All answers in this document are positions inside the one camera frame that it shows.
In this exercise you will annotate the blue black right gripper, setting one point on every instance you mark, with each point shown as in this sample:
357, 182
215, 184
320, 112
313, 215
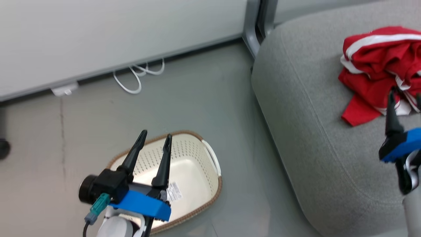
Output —
401, 144

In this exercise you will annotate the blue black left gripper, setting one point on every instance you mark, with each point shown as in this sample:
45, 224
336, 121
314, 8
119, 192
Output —
141, 204

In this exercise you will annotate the red white striped clothing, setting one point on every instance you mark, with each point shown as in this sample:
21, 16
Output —
371, 62

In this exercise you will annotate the small white plastic box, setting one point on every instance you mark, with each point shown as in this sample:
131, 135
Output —
64, 89

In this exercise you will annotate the grey fabric sofa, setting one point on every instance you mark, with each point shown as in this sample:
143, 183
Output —
312, 131

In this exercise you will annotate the white partition panel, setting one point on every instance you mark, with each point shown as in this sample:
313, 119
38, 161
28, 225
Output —
312, 8
115, 33

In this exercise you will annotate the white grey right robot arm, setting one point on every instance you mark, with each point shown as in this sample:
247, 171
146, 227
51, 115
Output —
414, 214

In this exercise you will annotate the printed basket sticker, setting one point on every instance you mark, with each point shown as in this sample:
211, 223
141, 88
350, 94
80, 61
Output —
174, 191

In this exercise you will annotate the cream laundry basket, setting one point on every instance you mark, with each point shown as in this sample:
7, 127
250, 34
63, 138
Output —
190, 164

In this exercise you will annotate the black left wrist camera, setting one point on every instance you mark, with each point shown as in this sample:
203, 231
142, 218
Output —
108, 184

